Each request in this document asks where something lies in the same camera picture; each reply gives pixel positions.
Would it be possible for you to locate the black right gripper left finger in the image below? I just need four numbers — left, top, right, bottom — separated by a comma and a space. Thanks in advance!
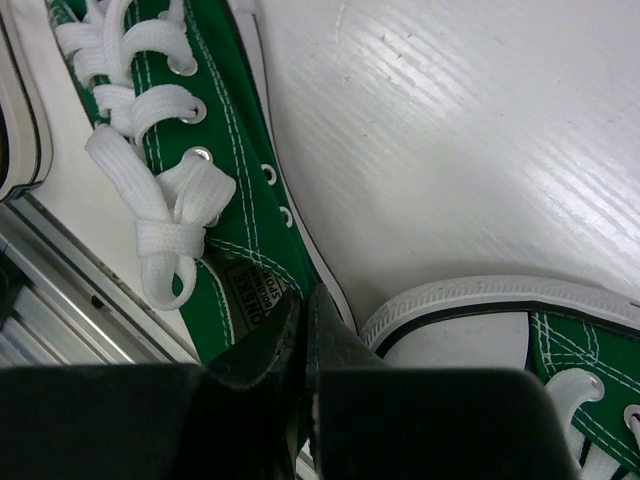
1, 294, 301, 479

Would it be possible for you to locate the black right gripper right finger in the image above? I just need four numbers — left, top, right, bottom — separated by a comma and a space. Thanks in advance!
307, 285, 575, 479

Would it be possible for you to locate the green sneaker one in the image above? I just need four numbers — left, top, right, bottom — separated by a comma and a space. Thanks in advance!
344, 276, 639, 479
46, 1, 354, 361

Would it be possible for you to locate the orange sneaker left one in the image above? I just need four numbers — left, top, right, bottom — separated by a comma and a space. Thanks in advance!
1, 1, 53, 202

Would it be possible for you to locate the aluminium mounting rail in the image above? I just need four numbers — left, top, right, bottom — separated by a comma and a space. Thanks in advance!
1, 197, 197, 368

